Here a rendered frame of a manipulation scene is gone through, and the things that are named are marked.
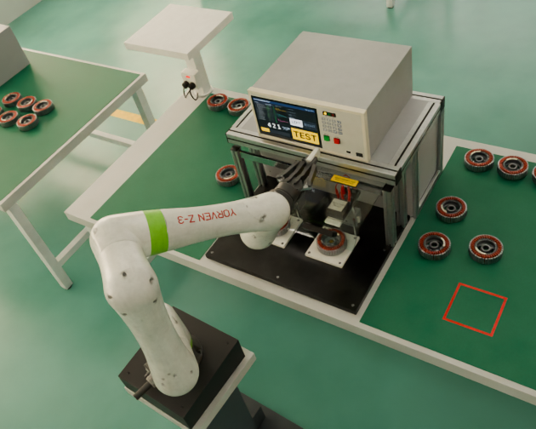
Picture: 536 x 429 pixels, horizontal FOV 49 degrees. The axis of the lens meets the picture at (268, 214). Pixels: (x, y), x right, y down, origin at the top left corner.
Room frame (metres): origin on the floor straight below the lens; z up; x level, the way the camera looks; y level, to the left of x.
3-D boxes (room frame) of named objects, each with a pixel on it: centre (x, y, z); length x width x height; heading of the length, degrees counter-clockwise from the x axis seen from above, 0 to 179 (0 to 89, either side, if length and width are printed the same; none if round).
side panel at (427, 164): (1.58, -0.62, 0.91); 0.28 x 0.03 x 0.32; 138
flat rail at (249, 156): (1.57, -0.18, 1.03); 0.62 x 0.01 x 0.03; 48
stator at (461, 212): (1.44, -0.66, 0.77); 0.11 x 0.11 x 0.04
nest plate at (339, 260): (1.42, -0.20, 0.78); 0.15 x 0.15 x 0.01; 48
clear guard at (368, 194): (1.38, -0.25, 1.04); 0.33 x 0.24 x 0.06; 138
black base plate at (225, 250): (1.51, -0.12, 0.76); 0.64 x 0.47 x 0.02; 48
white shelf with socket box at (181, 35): (2.54, 0.17, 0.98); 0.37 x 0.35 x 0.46; 48
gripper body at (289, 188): (1.35, -0.09, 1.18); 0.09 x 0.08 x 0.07; 138
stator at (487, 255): (1.23, -0.70, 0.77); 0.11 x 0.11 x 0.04
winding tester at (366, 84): (1.73, -0.34, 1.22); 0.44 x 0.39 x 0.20; 48
